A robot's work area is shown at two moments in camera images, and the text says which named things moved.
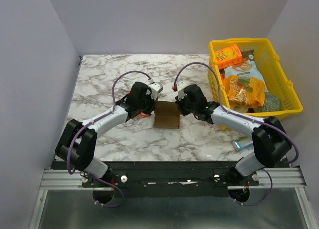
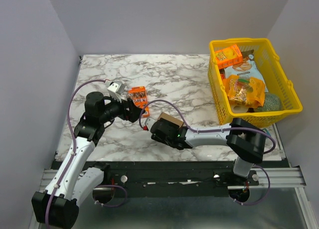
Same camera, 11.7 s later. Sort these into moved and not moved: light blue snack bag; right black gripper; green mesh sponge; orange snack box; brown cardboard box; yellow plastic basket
Moved: right black gripper; brown cardboard box
Not moved: yellow plastic basket; green mesh sponge; light blue snack bag; orange snack box
